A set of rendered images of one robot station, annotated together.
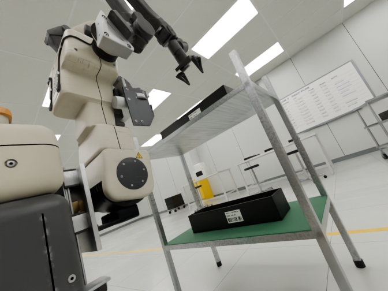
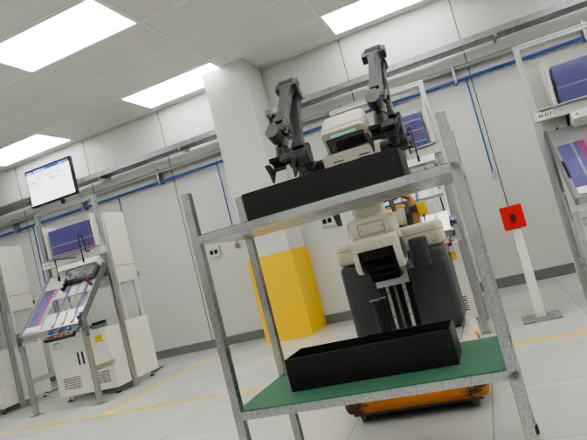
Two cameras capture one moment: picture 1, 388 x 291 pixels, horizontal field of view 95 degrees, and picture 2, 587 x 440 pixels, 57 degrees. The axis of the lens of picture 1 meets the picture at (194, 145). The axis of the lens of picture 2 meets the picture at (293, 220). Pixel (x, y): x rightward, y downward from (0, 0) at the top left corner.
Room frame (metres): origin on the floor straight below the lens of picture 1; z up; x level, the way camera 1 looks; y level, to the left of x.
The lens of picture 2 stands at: (2.84, -0.81, 0.79)
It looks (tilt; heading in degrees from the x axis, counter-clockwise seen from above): 4 degrees up; 162
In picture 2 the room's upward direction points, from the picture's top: 14 degrees counter-clockwise
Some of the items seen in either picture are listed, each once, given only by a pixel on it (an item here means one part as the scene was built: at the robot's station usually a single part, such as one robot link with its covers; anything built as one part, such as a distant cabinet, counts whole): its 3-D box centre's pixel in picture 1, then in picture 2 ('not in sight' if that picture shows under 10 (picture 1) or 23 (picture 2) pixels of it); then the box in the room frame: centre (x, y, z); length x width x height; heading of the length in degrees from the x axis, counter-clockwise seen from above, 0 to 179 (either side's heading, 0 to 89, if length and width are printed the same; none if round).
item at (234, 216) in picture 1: (233, 212); (372, 355); (1.12, -0.08, 0.41); 0.57 x 0.17 x 0.11; 52
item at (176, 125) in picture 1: (198, 120); (326, 189); (1.10, -0.08, 1.01); 0.57 x 0.17 x 0.11; 52
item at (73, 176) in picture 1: (100, 202); (396, 257); (0.62, 0.37, 0.68); 0.28 x 0.27 x 0.25; 52
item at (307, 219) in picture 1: (224, 189); (361, 314); (1.12, -0.08, 0.55); 0.91 x 0.46 x 1.10; 52
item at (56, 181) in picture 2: not in sight; (55, 184); (-2.84, -1.25, 2.10); 0.58 x 0.14 x 0.41; 52
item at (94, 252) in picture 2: not in sight; (91, 295); (-2.95, -1.16, 0.95); 1.36 x 0.82 x 1.90; 142
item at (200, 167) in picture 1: (201, 170); not in sight; (5.60, 0.06, 1.03); 0.44 x 0.37 x 0.46; 58
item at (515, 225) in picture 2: not in sight; (525, 261); (-0.16, 1.72, 0.39); 0.24 x 0.24 x 0.78; 52
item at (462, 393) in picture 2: not in sight; (417, 361); (0.45, 0.42, 0.16); 0.67 x 0.64 x 0.25; 142
